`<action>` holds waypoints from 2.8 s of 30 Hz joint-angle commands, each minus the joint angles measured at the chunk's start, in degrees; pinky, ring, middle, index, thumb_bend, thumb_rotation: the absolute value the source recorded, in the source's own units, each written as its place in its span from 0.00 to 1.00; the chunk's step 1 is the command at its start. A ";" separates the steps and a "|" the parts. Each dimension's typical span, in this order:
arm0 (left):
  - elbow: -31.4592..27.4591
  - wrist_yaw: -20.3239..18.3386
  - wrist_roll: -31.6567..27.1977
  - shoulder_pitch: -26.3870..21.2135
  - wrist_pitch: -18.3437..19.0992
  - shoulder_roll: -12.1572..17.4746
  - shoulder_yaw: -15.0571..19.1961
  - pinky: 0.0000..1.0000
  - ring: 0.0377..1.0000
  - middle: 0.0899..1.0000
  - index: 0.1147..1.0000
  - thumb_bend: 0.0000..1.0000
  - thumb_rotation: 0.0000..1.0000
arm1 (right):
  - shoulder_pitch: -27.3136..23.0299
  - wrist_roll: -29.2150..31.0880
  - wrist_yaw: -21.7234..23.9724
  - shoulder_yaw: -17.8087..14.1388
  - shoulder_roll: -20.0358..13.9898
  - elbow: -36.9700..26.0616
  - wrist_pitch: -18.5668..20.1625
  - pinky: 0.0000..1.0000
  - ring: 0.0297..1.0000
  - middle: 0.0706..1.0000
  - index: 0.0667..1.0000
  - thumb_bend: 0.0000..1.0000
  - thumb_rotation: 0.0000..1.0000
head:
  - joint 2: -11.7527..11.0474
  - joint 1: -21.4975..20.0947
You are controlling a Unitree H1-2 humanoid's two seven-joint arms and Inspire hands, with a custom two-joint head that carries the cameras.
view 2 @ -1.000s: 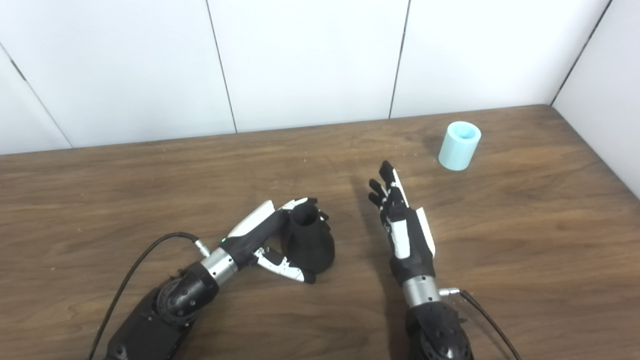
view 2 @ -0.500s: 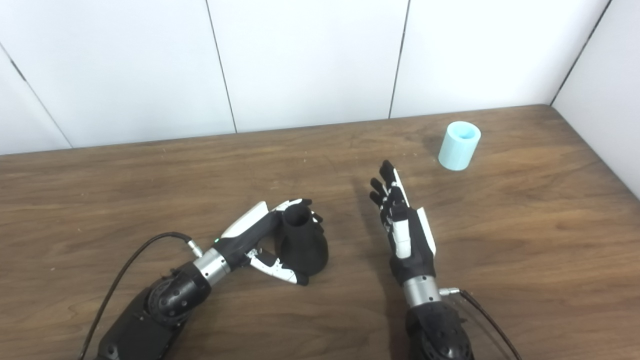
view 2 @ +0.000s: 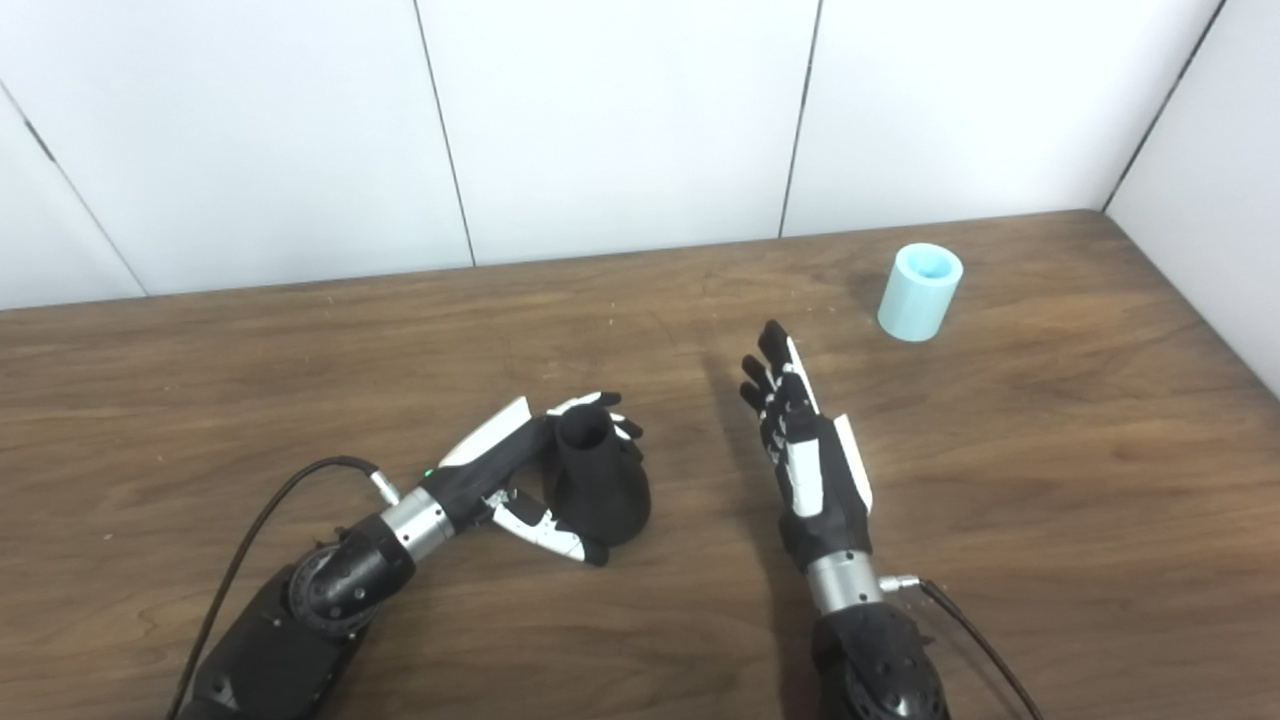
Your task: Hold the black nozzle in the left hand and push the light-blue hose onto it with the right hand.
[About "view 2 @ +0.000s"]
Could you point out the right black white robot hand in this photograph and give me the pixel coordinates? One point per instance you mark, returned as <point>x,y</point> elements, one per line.
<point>820,490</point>

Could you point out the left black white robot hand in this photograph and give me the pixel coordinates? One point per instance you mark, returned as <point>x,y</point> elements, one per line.
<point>490,460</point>

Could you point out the black flared nozzle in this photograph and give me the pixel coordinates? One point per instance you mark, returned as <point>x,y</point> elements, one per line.
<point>600,490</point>

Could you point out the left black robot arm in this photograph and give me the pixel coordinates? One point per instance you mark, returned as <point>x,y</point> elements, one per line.
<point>310,620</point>

